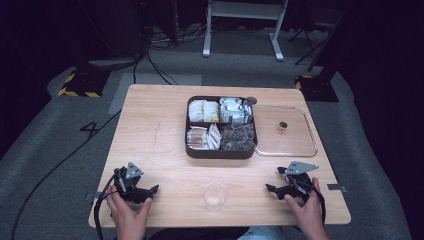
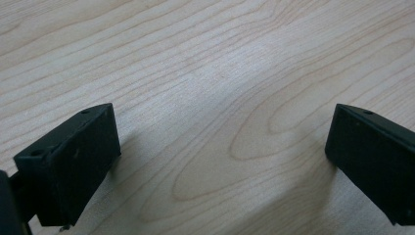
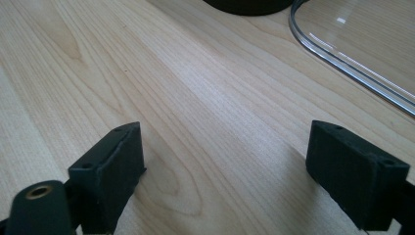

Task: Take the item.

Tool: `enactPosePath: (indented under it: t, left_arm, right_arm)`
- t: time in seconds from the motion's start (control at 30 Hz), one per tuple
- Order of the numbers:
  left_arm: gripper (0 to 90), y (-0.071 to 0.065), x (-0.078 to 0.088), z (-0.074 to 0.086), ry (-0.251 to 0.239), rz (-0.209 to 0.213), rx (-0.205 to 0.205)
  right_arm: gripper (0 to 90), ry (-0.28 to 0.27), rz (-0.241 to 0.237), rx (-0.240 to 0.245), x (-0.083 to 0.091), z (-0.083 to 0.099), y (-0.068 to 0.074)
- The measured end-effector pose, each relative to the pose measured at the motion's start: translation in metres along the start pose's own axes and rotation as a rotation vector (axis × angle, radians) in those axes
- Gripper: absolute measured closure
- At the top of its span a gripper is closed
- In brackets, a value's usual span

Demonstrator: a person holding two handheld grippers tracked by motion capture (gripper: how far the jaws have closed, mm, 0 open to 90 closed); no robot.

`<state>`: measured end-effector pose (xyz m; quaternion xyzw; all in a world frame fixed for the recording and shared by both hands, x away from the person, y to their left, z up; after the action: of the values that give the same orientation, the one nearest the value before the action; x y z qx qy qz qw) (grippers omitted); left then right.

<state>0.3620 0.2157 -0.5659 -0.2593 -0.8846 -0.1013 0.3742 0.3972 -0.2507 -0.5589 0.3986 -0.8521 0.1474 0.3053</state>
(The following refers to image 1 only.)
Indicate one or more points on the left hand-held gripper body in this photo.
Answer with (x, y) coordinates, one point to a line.
(128, 180)

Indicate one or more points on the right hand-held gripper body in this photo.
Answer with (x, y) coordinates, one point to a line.
(298, 181)

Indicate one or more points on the person's left hand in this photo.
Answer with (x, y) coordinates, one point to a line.
(128, 216)

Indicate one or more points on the person's right hand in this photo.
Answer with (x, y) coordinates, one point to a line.
(310, 213)

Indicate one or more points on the clear tray lid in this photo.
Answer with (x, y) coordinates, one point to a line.
(293, 143)

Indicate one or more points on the grey tape strip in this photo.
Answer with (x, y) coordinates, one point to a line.
(336, 187)

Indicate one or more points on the person's blue jeans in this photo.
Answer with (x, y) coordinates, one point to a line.
(260, 233)

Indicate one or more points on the pile of dark capsules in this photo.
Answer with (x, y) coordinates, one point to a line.
(238, 137)

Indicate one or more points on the clear plastic cup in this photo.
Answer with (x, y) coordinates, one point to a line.
(215, 196)

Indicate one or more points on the brown compartment tray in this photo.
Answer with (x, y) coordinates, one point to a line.
(220, 153)

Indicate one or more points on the pile of clear stick packets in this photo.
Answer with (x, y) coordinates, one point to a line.
(196, 138)

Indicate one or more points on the pile of white paper sachets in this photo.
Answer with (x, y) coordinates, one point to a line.
(214, 136)

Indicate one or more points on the pile of silver packets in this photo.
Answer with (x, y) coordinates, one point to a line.
(235, 110)

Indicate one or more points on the round dark cap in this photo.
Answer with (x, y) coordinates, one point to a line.
(251, 100)

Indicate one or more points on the yellow black striped stand base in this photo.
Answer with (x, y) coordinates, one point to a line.
(81, 83)
(315, 88)

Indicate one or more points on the pile of white yellow packets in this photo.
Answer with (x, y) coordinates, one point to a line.
(203, 110)

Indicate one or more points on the black tripod stand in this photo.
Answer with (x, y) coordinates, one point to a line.
(308, 43)

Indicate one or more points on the white metal desk frame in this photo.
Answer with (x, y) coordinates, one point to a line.
(243, 20)

